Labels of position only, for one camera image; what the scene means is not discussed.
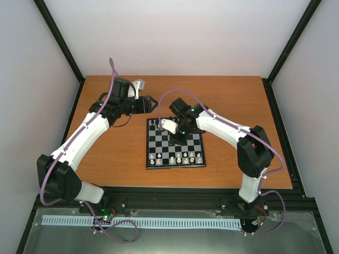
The electronics board green led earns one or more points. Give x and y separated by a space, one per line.
108 215

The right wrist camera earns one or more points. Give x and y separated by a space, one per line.
169 125

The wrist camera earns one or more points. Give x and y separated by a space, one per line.
135 88
169 125

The black aluminium rail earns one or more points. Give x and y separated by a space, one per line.
222 201

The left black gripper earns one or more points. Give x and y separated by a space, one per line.
145 107

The black frame post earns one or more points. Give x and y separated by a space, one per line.
295 36
58 37

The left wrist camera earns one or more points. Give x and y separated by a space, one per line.
135 88

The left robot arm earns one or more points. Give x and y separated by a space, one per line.
57 171

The black magnetic chess board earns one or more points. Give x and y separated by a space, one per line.
157 141

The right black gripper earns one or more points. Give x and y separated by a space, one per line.
175 139

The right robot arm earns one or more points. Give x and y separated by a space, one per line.
253 155

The right black frame post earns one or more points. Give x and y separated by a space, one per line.
295 36

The light blue cable duct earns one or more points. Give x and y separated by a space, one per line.
143 222

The left black frame post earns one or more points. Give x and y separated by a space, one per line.
58 37

